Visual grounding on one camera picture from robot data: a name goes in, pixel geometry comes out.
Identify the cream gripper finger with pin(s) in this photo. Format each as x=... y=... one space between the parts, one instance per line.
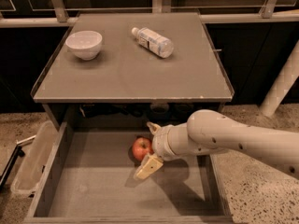
x=149 y=165
x=153 y=127

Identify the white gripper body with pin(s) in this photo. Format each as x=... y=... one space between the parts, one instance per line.
x=161 y=142

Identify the red apple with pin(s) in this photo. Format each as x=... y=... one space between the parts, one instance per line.
x=141 y=147

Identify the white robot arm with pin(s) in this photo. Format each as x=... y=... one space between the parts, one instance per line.
x=207 y=131

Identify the grey cabinet counter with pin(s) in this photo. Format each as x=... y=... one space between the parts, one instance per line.
x=124 y=72

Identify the open grey top drawer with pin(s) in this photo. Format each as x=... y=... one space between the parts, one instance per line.
x=89 y=179

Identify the clear plastic water bottle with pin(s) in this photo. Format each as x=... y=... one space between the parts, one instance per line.
x=156 y=43

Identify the white ceramic bowl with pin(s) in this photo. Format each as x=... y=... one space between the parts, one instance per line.
x=85 y=44

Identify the clear plastic bin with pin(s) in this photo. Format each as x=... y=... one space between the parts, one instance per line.
x=35 y=161

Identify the black metal stand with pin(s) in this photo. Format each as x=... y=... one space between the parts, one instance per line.
x=17 y=152

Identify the metal railing frame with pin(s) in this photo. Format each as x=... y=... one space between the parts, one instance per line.
x=37 y=13

